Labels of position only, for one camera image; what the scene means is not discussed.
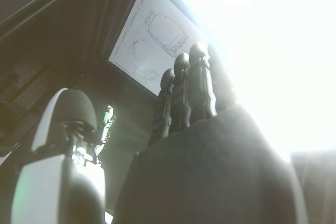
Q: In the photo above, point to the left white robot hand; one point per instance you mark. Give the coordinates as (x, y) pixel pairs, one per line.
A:
(199, 171)

